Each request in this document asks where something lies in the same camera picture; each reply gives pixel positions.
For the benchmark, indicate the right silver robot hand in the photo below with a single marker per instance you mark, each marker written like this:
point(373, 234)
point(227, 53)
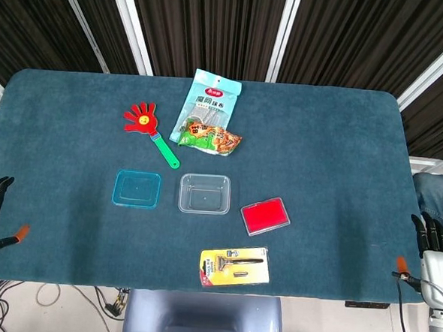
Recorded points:
point(438, 273)

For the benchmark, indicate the blue translucent container lid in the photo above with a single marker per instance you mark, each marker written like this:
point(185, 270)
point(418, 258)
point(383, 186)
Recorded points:
point(136, 189)

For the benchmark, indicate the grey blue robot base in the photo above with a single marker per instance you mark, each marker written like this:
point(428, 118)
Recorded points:
point(205, 315)

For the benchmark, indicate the clear plastic tray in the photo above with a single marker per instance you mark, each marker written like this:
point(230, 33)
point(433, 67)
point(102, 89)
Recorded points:
point(204, 199)

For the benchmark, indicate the black table control panel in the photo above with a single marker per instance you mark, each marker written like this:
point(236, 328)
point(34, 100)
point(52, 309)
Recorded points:
point(367, 305)

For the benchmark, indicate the blue jeans leg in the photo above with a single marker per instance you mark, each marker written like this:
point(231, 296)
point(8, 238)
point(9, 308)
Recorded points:
point(439, 194)

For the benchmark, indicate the teal table cloth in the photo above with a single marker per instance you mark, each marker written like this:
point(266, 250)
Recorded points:
point(319, 160)

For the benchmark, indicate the red ink pad case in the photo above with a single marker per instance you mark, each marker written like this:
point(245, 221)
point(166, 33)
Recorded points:
point(265, 217)

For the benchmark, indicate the red hand clapper toy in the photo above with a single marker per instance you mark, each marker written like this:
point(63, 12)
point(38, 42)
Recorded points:
point(141, 119)

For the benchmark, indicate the yellow razor blister pack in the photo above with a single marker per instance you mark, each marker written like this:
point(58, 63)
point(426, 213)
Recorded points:
point(234, 268)

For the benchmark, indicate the green orange snack packet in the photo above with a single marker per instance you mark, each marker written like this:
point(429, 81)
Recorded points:
point(219, 140)

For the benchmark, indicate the light blue cloth package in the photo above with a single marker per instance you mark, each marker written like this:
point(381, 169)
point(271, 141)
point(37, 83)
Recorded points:
point(210, 97)

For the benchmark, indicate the dark pleated curtain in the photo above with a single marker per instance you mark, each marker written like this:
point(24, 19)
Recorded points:
point(215, 26)

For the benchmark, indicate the thin white frame post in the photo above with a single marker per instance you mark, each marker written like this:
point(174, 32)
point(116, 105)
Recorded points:
point(83, 26)

